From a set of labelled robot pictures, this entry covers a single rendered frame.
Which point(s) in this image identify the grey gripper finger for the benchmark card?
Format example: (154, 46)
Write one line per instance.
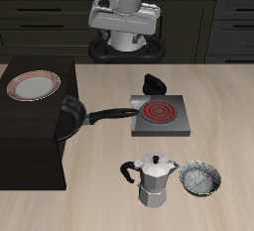
(138, 38)
(103, 35)

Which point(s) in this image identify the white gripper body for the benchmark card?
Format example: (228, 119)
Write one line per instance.
(124, 20)

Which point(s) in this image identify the dark grey stove plate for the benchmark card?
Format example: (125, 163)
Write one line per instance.
(178, 119)

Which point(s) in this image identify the silver moka pot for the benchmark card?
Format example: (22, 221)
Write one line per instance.
(153, 178)

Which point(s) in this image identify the round black knob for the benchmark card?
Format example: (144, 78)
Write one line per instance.
(153, 84)

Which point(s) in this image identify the dark kitchen cupboards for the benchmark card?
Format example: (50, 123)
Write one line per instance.
(43, 26)

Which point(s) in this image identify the white plate with red rim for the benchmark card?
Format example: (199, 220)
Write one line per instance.
(33, 86)

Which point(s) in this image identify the black frying pan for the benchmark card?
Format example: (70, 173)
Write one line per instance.
(71, 117)

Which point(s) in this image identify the grey drawer unit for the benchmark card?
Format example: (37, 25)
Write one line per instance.
(231, 30)

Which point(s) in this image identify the dark wooden cabinet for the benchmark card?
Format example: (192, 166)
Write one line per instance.
(29, 132)

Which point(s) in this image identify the grey speckled bowl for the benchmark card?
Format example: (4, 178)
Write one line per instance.
(200, 178)

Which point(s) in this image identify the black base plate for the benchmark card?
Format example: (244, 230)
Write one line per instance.
(99, 51)

